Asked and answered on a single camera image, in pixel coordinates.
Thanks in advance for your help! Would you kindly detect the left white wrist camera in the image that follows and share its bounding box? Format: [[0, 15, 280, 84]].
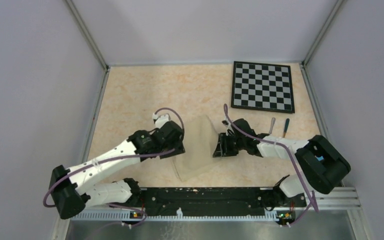
[[152, 113, 171, 129]]

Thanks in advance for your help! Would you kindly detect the silver knife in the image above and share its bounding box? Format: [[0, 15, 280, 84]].
[[268, 117, 276, 135]]

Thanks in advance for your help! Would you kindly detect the black white checkerboard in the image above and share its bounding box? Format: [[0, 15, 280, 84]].
[[230, 61, 295, 114]]

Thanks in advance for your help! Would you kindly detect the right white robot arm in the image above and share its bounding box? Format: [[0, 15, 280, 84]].
[[212, 118, 351, 206]]

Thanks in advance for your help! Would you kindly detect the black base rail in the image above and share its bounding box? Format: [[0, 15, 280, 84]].
[[126, 187, 307, 217]]

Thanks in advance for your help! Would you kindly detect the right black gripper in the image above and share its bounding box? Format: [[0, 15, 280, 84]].
[[213, 132, 246, 157]]

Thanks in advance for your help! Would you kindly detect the gold spoon green handle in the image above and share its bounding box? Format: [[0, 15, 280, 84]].
[[282, 118, 290, 138]]

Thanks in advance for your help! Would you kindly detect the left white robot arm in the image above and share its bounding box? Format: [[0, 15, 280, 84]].
[[44, 120, 185, 220]]

